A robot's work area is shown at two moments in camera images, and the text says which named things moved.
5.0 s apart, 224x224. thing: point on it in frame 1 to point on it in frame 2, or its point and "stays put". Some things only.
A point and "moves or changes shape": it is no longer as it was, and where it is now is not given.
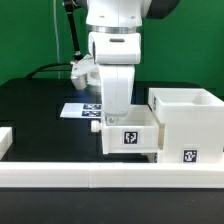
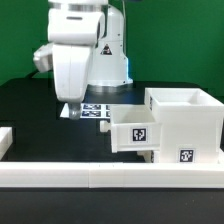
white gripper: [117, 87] to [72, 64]
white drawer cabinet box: [190, 124] stays put
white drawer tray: [137, 132] moves or changes shape
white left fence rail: [6, 140] stays put
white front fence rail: [106, 175] stays put
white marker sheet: [82, 110] stays put
